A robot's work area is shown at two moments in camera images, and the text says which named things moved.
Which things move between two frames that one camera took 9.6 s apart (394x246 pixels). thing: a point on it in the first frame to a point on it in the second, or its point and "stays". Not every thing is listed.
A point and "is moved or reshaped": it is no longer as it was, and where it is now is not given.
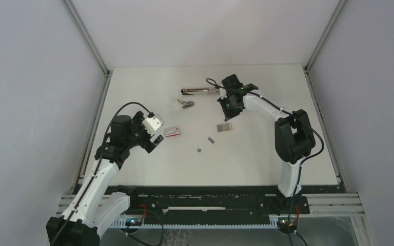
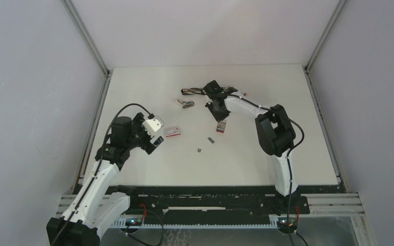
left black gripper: (136, 123) stays
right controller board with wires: (282, 223) stays
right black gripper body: (229, 109) to (220, 114)
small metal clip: (153, 123) stays
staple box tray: (224, 127) is moved or reshaped
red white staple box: (172, 131) stays
